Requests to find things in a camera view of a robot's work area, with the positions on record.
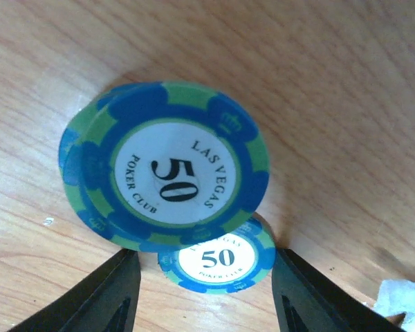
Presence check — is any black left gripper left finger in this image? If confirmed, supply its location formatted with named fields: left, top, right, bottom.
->
left=10, top=249, right=141, bottom=332

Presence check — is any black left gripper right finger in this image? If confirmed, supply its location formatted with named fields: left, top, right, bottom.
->
left=272, top=248, right=402, bottom=332

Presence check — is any blue chip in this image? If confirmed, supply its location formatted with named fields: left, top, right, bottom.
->
left=58, top=81, right=269, bottom=252
left=158, top=216, right=276, bottom=295

